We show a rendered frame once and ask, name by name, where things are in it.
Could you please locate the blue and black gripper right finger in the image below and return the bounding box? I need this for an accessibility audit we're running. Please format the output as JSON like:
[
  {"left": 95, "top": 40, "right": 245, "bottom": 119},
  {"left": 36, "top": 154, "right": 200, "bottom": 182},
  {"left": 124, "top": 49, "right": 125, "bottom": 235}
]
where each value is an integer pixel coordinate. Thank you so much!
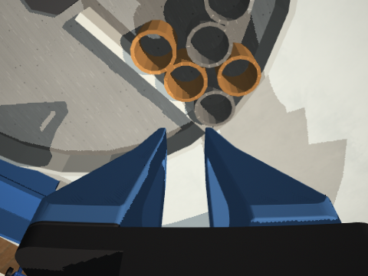
[{"left": 204, "top": 127, "right": 342, "bottom": 227}]

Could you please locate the blue crate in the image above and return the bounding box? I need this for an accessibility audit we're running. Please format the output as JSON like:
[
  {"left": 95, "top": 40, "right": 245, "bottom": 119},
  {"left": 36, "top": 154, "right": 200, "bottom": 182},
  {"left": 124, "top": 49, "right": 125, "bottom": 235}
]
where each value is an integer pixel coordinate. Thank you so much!
[{"left": 0, "top": 159, "right": 67, "bottom": 244}]

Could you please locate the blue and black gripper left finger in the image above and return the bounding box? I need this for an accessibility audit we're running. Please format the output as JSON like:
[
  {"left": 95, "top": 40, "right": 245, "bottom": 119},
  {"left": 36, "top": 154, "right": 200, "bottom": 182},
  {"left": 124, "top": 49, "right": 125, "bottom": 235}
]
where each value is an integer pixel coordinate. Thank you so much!
[{"left": 29, "top": 128, "right": 167, "bottom": 227}]

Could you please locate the grey metal ring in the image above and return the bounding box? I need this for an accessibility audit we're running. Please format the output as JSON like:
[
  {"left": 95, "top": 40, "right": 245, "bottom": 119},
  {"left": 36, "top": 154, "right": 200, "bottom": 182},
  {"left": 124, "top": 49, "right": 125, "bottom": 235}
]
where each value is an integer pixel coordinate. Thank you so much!
[
  {"left": 186, "top": 12, "right": 233, "bottom": 68},
  {"left": 194, "top": 74, "right": 235, "bottom": 127},
  {"left": 202, "top": 0, "right": 255, "bottom": 25}
]

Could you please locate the bronze bushing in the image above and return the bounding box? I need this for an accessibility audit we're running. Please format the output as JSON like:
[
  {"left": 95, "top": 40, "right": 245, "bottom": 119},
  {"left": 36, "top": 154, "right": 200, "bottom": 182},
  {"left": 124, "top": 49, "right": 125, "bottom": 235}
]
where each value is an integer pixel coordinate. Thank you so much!
[
  {"left": 164, "top": 48, "right": 208, "bottom": 102},
  {"left": 215, "top": 42, "right": 261, "bottom": 97},
  {"left": 130, "top": 20, "right": 178, "bottom": 74}
]

